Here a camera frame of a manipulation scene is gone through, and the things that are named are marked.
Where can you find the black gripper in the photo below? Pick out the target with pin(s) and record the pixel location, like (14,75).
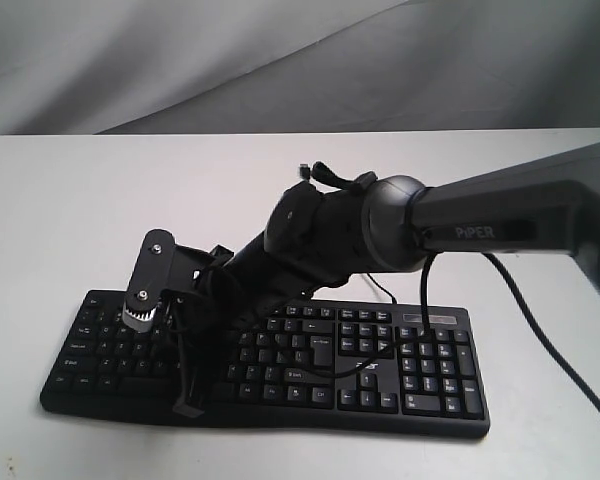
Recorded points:
(237,289)

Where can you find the dark grey piper robot arm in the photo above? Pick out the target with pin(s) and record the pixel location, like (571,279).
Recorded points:
(326,229)

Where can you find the black acer keyboard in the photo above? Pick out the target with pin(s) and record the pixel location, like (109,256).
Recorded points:
(323,364)

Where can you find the grey backdrop cloth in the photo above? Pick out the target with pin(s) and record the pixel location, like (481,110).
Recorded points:
(186,67)

